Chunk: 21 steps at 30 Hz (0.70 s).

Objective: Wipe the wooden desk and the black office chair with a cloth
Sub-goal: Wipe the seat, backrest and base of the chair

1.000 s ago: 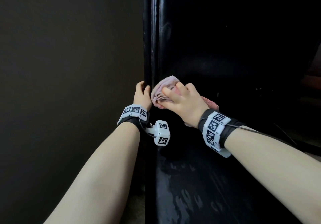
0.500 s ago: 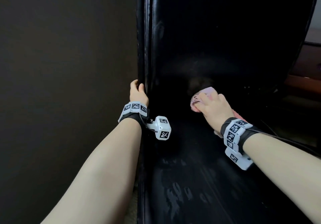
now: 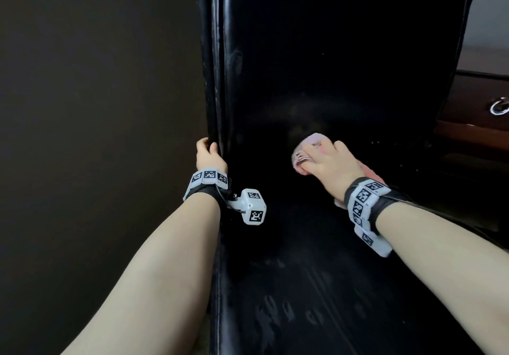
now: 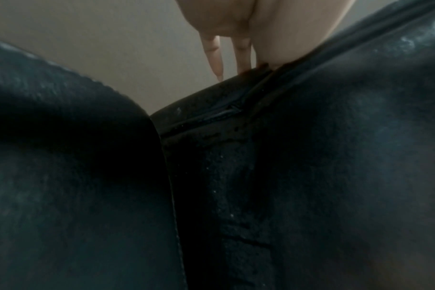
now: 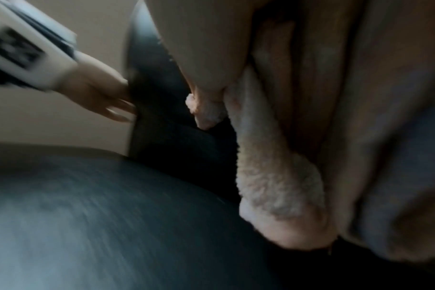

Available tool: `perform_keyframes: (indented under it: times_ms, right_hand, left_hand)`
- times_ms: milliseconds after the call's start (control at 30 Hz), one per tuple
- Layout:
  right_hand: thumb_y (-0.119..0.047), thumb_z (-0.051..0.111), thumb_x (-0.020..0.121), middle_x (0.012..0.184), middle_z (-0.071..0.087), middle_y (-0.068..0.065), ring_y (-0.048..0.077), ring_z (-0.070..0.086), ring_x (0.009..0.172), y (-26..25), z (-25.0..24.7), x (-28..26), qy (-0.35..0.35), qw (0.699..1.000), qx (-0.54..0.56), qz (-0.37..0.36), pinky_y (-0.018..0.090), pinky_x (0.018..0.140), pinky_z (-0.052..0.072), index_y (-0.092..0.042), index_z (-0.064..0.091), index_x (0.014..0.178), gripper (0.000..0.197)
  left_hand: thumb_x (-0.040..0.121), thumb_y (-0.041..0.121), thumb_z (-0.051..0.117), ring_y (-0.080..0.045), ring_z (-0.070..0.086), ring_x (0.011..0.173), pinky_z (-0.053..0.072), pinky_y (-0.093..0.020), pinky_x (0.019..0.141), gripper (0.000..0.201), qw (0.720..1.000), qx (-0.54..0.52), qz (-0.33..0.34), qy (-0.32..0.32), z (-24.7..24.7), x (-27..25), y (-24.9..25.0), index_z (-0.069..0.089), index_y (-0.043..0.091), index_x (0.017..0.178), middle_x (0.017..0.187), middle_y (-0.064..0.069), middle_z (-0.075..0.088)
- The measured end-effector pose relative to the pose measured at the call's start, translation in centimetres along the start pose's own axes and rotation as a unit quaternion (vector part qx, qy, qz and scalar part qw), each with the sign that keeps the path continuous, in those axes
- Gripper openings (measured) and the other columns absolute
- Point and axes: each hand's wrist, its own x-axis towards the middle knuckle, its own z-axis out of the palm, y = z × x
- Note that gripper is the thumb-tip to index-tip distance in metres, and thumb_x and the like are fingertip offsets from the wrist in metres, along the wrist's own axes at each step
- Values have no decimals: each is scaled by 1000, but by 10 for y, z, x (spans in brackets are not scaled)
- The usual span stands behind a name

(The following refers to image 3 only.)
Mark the right wrist marker band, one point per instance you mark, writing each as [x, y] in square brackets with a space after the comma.
[366, 203]

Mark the red wooden table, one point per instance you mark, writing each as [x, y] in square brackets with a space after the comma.
[473, 108]

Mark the black office chair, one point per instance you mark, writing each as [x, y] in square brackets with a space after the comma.
[318, 88]

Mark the person's left hand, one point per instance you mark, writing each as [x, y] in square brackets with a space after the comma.
[208, 156]

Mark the pink cleaning cloth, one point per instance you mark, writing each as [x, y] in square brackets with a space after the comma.
[308, 144]

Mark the left wrist marker band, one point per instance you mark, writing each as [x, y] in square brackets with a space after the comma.
[206, 183]

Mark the wrist marker band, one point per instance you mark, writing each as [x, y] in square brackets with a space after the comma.
[206, 183]
[366, 203]

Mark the person's right forearm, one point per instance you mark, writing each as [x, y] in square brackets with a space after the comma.
[445, 271]

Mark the person's right hand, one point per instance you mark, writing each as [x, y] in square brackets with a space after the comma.
[336, 168]

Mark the person's left forearm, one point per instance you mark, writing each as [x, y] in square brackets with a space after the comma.
[147, 279]

